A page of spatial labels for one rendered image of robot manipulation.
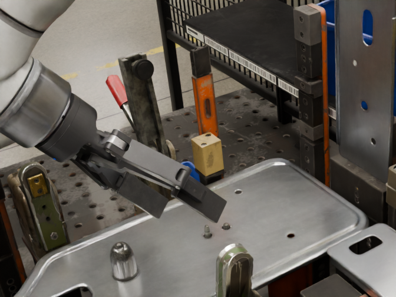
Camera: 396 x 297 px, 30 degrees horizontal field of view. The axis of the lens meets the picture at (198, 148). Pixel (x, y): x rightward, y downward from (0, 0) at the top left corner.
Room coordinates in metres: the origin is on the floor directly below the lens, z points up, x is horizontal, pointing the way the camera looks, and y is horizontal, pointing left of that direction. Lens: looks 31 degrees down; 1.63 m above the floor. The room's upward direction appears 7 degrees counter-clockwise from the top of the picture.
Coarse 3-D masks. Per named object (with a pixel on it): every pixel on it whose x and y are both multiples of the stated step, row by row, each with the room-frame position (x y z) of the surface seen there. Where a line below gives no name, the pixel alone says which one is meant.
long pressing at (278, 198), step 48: (288, 192) 0.88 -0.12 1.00; (96, 240) 0.82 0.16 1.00; (144, 240) 0.81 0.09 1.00; (192, 240) 0.80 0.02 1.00; (240, 240) 0.78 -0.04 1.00; (288, 240) 0.77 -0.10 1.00; (336, 240) 0.76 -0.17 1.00; (48, 288) 0.74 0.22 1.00; (96, 288) 0.72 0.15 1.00; (144, 288) 0.71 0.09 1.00; (192, 288) 0.70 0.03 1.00
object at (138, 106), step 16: (128, 64) 0.93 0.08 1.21; (144, 64) 0.92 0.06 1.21; (128, 80) 0.93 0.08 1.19; (144, 80) 0.95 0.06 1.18; (128, 96) 0.94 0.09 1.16; (144, 96) 0.94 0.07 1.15; (144, 112) 0.94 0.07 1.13; (144, 128) 0.93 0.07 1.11; (160, 128) 0.93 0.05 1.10; (144, 144) 0.92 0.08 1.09; (160, 144) 0.93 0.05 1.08
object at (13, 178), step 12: (12, 180) 0.90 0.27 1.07; (12, 192) 0.89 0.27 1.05; (24, 204) 0.85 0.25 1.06; (60, 204) 0.88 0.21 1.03; (24, 216) 0.86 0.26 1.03; (24, 228) 0.89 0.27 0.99; (24, 240) 0.91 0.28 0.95; (36, 240) 0.85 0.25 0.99; (36, 252) 0.85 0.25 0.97; (48, 252) 0.86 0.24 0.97
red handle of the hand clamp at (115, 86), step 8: (112, 80) 1.02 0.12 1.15; (120, 80) 1.03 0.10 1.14; (112, 88) 1.02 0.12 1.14; (120, 88) 1.01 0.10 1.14; (120, 96) 1.00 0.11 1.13; (120, 104) 0.99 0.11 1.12; (128, 112) 0.98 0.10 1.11; (128, 120) 0.98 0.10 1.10; (152, 144) 0.94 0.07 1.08; (160, 152) 0.93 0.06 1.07
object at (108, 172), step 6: (84, 156) 0.74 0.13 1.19; (84, 162) 0.74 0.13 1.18; (90, 162) 0.74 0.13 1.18; (90, 168) 0.76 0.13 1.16; (96, 168) 0.76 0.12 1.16; (102, 168) 0.77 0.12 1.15; (108, 168) 0.78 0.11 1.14; (102, 174) 0.77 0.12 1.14; (108, 174) 0.78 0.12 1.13; (114, 174) 0.79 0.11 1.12; (120, 174) 0.81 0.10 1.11; (108, 180) 0.78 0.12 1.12; (114, 180) 0.79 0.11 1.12; (108, 186) 0.80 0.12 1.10; (114, 186) 0.79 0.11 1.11
